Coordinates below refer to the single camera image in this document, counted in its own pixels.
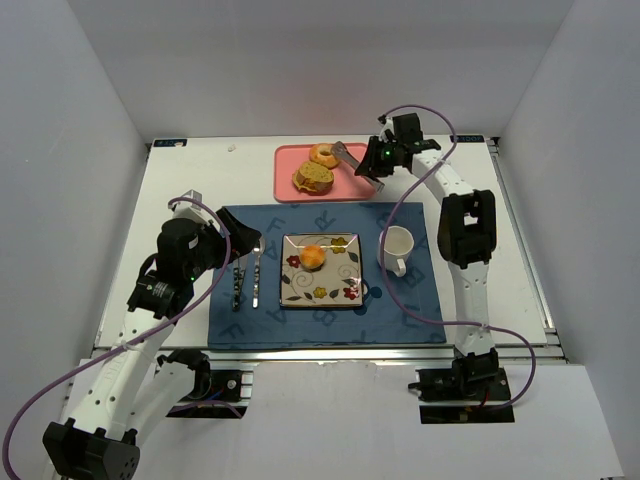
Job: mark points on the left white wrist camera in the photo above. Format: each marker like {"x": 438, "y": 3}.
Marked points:
{"x": 189, "y": 210}

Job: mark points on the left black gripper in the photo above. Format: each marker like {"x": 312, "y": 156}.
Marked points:
{"x": 226, "y": 236}

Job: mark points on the blue letter placemat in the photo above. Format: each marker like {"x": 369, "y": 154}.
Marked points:
{"x": 395, "y": 311}

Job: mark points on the sandwich bread loaf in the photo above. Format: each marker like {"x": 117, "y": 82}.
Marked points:
{"x": 313, "y": 178}

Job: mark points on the pink serving tray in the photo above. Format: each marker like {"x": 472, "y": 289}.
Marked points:
{"x": 346, "y": 187}

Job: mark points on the patterned handle spoon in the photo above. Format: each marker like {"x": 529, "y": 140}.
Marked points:
{"x": 258, "y": 251}

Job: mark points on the floral square plate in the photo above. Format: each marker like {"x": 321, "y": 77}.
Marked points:
{"x": 337, "y": 284}

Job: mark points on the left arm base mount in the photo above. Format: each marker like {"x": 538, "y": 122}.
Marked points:
{"x": 217, "y": 392}

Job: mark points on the patterned handle fork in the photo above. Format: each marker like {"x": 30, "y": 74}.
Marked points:
{"x": 238, "y": 280}

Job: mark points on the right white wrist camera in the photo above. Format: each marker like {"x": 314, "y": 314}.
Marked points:
{"x": 386, "y": 134}

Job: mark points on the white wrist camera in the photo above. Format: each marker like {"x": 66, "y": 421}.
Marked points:
{"x": 386, "y": 134}
{"x": 189, "y": 210}

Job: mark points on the small round bread roll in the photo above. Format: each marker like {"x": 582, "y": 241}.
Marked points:
{"x": 312, "y": 257}

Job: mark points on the aluminium frame rail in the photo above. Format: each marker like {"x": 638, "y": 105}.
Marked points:
{"x": 552, "y": 352}

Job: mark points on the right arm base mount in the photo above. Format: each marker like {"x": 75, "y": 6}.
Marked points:
{"x": 441, "y": 402}

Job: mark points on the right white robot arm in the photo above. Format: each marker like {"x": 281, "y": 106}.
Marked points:
{"x": 466, "y": 235}

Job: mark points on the ring bagel bread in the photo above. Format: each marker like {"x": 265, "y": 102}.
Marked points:
{"x": 321, "y": 154}

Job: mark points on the metal serving tongs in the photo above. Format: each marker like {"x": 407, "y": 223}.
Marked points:
{"x": 341, "y": 152}

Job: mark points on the white ceramic mug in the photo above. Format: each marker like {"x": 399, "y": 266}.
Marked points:
{"x": 394, "y": 249}

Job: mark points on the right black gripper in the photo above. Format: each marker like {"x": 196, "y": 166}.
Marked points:
{"x": 370, "y": 157}

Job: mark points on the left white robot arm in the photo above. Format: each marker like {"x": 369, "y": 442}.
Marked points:
{"x": 137, "y": 386}

